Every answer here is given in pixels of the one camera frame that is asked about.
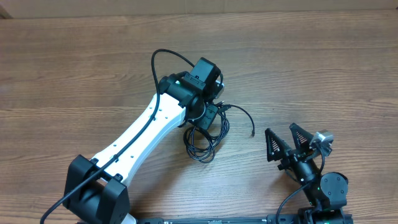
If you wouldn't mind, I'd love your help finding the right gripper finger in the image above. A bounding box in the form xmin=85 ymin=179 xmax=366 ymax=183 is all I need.
xmin=289 ymin=123 xmax=313 ymax=149
xmin=265 ymin=128 xmax=292 ymax=162

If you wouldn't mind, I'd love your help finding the black thin usb cable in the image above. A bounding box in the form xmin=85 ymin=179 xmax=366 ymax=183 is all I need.
xmin=214 ymin=101 xmax=256 ymax=137

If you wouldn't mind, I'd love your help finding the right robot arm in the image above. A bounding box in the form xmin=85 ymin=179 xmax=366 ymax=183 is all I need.
xmin=265 ymin=123 xmax=353 ymax=224

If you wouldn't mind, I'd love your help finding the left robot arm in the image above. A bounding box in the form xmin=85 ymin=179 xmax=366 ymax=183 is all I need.
xmin=62 ymin=58 xmax=224 ymax=224

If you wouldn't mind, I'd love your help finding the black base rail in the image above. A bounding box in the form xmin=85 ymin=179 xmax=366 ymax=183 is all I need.
xmin=137 ymin=215 xmax=354 ymax=224

